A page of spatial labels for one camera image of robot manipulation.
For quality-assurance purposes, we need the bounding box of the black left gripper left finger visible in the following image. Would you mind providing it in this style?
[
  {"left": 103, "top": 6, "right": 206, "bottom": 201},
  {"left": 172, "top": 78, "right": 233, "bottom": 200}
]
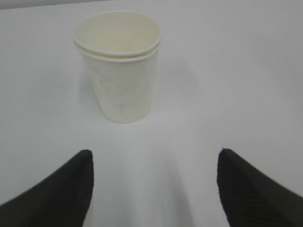
[{"left": 0, "top": 150, "right": 94, "bottom": 227}]

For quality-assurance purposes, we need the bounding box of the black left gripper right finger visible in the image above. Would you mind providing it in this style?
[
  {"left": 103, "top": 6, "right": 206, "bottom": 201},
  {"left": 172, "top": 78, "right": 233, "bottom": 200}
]
[{"left": 217, "top": 148, "right": 303, "bottom": 227}]

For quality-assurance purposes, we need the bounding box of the white paper cup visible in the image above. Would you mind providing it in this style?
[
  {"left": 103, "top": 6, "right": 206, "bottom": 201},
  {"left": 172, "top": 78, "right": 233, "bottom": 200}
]
[{"left": 73, "top": 10, "right": 162, "bottom": 123}]

